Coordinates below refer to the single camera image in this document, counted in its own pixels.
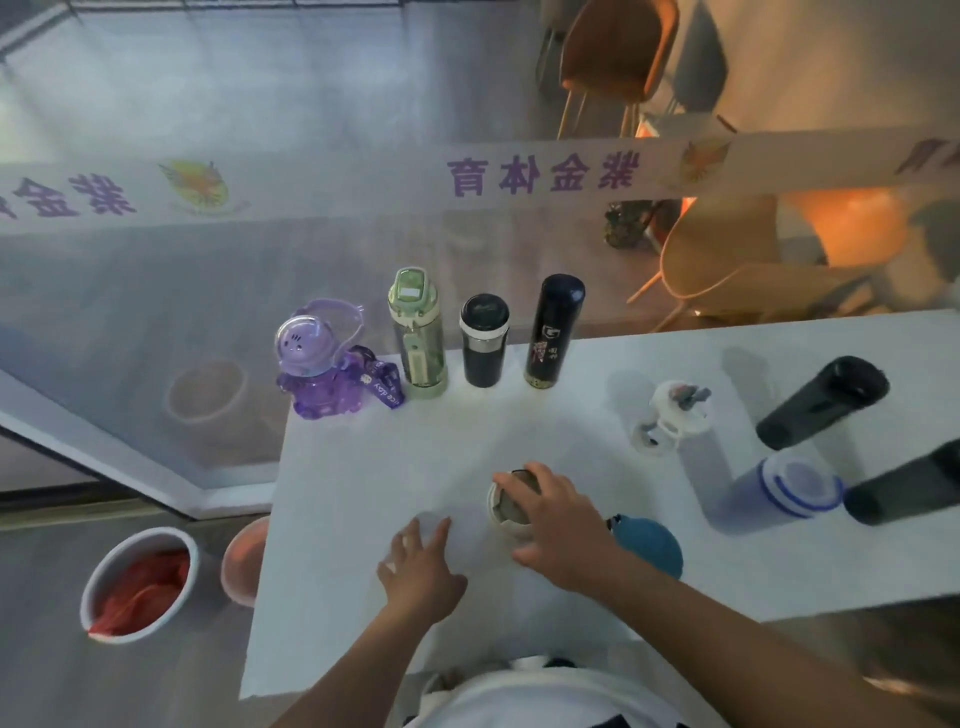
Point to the person's left hand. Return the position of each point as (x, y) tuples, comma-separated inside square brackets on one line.
[(424, 581)]

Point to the person's right hand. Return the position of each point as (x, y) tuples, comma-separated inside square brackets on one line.
[(566, 529)]

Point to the person's left thumb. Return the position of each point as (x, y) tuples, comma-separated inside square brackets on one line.
[(444, 538)]

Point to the person's right thumb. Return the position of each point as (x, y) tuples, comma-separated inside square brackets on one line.
[(531, 557)]

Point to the white bottle with grey lid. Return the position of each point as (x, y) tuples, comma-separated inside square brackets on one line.
[(507, 511)]

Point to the person's left forearm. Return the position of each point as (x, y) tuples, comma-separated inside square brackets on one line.
[(360, 675)]

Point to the person's right forearm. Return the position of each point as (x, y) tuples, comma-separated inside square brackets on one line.
[(750, 652)]

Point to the person's white shirt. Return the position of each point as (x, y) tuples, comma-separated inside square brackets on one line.
[(544, 697)]

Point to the short black tumbler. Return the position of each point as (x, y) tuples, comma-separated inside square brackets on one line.
[(484, 345)]

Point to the pink bucket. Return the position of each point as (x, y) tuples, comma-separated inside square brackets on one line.
[(246, 562)]

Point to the green clear water bottle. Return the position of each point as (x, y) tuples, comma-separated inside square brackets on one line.
[(417, 337)]

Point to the purple astronaut water bottle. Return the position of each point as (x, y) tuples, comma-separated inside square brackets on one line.
[(311, 367)]

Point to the tall black printed thermos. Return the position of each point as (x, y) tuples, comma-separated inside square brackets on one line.
[(553, 330)]

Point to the blue and white bottle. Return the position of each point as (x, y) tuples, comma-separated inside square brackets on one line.
[(780, 491)]

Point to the white bucket with red bag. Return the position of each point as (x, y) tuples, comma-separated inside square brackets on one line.
[(139, 585)]

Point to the black matte bottle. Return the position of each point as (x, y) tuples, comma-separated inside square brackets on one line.
[(904, 486), (821, 403)]

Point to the white banner with purple print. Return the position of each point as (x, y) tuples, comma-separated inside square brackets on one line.
[(525, 176)]

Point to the orange chair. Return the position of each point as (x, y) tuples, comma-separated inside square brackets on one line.
[(619, 52)]

